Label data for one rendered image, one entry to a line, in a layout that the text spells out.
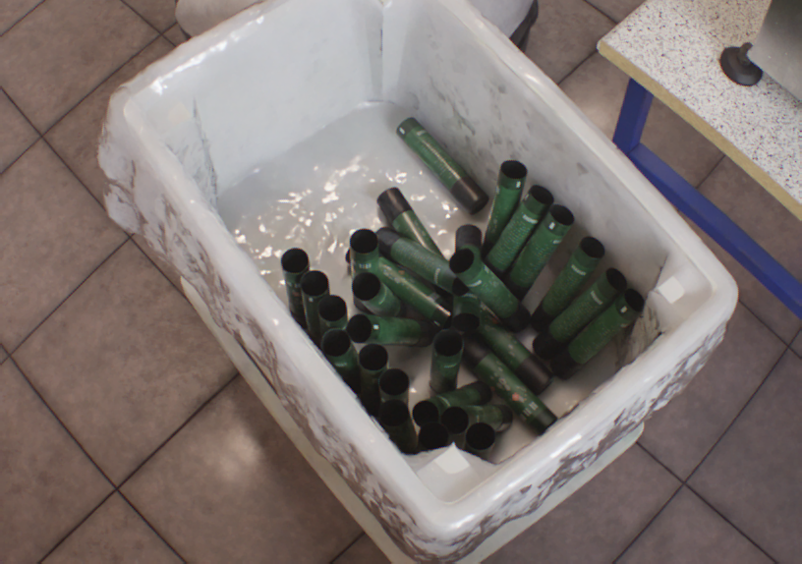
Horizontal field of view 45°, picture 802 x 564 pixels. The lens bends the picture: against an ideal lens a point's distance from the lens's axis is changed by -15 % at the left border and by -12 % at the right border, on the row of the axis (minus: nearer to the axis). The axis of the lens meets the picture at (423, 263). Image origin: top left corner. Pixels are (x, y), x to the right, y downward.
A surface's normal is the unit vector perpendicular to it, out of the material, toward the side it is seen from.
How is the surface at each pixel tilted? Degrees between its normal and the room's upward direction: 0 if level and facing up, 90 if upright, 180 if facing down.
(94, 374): 0
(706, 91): 0
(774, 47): 90
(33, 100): 0
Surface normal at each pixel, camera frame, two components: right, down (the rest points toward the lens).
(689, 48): 0.03, -0.44
